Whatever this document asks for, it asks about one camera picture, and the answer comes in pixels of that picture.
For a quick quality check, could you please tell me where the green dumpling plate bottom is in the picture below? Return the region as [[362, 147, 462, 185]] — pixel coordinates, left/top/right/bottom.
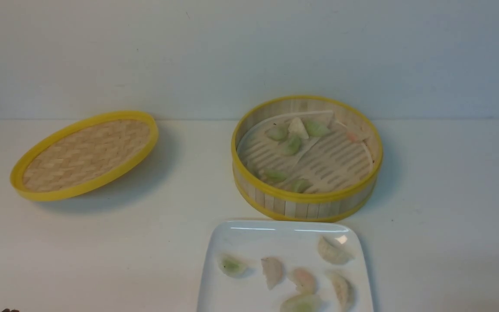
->
[[279, 294, 323, 312]]

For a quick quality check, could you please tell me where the white dumpling in steamer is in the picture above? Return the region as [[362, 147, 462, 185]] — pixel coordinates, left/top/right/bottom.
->
[[288, 117, 309, 140]]

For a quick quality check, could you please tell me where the white dumpling plate top right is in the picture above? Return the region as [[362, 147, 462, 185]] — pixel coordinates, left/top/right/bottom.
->
[[317, 236, 354, 265]]

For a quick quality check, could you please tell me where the white dumpling plate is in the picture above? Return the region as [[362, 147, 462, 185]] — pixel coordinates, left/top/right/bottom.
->
[[326, 270, 355, 312], [317, 236, 354, 265]]

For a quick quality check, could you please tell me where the yellow rimmed bamboo steamer basket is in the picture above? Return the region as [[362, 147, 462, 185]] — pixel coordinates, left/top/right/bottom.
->
[[230, 96, 384, 222]]

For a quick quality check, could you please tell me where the white dumpling on plate centre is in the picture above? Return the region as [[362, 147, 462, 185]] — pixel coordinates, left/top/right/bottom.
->
[[261, 257, 285, 290]]

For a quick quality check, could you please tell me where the green dumpling on plate left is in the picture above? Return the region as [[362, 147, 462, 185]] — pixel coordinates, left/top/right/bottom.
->
[[218, 253, 248, 278]]

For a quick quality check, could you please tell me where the white square plate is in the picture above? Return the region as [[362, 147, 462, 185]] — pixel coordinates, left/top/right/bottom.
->
[[197, 221, 375, 312]]

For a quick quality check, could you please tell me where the pink dumpling on plate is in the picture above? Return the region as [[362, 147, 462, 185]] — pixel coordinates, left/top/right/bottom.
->
[[288, 267, 317, 294]]

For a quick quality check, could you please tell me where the yellow rimmed bamboo steamer lid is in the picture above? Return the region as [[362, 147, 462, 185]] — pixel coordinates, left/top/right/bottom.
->
[[10, 110, 159, 202]]

